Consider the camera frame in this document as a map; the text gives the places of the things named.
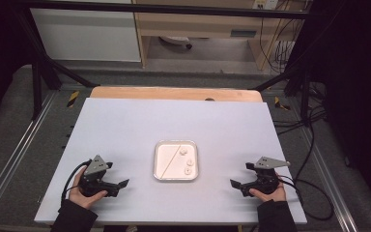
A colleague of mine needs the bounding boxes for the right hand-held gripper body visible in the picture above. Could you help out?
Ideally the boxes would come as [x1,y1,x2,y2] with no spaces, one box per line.
[244,156,292,195]

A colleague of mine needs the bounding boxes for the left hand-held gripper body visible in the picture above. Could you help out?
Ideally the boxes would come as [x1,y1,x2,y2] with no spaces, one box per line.
[78,155,114,198]

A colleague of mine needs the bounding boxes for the square metal tray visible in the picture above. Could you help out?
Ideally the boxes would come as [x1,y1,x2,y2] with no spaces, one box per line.
[153,139,200,182]

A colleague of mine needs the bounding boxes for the thin wooden skewer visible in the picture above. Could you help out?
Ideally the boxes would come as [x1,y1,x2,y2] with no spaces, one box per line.
[159,144,183,179]

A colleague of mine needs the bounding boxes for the person's right hand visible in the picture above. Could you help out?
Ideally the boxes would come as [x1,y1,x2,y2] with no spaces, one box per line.
[248,175,287,204]

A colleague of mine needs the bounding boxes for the person's left hand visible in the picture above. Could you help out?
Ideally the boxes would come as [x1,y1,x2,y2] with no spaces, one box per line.
[68,175,109,211]

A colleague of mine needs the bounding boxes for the white table board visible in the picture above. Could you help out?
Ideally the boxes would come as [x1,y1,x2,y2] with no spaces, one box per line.
[34,98,308,226]

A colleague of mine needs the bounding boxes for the yellow black floor tape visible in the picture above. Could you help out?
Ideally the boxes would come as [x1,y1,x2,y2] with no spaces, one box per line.
[66,90,80,108]
[273,96,292,111]

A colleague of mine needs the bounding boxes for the wooden table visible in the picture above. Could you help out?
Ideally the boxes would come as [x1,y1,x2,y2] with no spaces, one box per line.
[89,85,264,103]

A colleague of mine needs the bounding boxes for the white cabinet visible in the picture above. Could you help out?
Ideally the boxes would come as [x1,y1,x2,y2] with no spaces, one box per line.
[29,0,142,63]

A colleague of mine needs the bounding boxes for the chair base with caster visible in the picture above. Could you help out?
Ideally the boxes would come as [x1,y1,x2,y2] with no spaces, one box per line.
[158,35,194,50]

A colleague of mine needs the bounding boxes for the light wooden desk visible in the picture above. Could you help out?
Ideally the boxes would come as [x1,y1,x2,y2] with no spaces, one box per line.
[131,0,307,71]

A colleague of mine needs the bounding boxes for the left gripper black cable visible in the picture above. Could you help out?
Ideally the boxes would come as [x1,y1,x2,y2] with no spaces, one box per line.
[60,159,93,203]

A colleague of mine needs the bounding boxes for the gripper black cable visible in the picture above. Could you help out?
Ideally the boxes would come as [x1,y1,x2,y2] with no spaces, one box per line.
[60,159,93,203]
[278,175,335,222]

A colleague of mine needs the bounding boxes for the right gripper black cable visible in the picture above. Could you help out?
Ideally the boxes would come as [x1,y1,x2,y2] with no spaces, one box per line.
[278,175,335,222]

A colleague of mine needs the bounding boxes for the aluminium floor rail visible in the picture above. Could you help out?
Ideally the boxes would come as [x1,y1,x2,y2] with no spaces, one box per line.
[0,91,58,212]
[301,129,359,232]

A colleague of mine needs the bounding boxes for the black floor cables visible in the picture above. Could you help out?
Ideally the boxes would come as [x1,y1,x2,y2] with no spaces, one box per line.
[271,81,328,182]

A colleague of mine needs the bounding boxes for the hanging black cables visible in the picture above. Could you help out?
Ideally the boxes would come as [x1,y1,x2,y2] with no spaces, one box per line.
[258,9,297,74]

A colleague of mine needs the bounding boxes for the wall power socket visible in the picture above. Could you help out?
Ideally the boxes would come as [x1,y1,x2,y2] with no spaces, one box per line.
[252,0,280,11]

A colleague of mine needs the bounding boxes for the black metal frame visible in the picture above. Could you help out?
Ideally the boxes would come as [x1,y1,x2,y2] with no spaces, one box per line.
[12,0,328,121]

